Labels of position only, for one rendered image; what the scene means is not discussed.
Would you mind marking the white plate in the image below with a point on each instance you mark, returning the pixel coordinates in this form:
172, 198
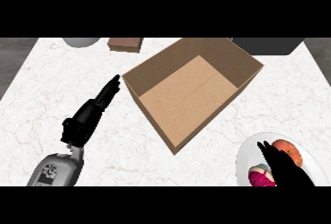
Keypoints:
247, 159

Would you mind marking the dark grey appliance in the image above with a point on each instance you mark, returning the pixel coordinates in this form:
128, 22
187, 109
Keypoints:
268, 45

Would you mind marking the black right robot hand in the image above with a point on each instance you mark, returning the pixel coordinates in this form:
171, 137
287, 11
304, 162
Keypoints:
287, 170

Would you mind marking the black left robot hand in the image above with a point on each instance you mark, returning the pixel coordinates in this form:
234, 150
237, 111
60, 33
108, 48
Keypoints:
86, 118

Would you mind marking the open cardboard box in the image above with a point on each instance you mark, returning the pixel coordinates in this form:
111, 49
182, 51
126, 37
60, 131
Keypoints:
194, 92

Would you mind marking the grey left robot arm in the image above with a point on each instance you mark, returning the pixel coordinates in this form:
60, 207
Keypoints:
57, 170

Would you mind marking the grey round bowl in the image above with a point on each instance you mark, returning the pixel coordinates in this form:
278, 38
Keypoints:
80, 42

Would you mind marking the brown wooden block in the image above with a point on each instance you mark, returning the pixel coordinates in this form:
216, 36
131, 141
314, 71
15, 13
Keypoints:
126, 44

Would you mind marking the orange round fruit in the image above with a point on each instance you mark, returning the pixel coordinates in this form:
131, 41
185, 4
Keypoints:
290, 151

